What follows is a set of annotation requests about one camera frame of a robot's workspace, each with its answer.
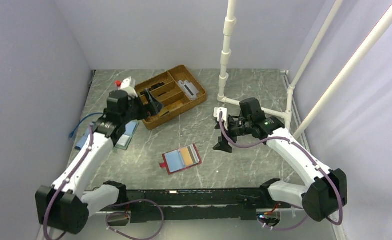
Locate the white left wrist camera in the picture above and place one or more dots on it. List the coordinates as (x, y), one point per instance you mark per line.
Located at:
(127, 85)

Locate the black item in tray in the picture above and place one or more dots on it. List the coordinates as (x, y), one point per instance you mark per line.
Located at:
(155, 88)

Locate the woven brown organizer tray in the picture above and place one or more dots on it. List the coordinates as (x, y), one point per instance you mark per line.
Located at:
(170, 93)

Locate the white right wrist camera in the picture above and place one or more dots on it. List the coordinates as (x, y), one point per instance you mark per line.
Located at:
(220, 115)

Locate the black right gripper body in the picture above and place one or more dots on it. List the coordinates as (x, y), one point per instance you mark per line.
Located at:
(238, 127)

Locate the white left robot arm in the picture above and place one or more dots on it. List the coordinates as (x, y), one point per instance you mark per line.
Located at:
(63, 205)

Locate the white PVC pipe frame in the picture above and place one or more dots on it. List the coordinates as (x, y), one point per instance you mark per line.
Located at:
(370, 40)

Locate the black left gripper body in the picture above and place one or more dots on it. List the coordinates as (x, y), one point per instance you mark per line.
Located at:
(136, 111)

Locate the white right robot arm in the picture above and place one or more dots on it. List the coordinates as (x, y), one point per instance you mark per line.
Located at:
(324, 191)

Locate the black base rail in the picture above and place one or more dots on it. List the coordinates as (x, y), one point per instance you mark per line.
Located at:
(194, 204)

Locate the open blue card holder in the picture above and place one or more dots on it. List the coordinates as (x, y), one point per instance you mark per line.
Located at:
(81, 142)

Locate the red leather card holder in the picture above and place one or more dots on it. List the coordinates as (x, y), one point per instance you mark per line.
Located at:
(172, 161)

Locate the tan card in tray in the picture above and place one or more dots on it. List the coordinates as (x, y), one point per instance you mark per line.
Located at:
(172, 107)

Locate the light blue card holder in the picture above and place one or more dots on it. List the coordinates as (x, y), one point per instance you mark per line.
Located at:
(125, 139)

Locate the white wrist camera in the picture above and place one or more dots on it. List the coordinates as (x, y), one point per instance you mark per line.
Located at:
(220, 115)
(127, 85)

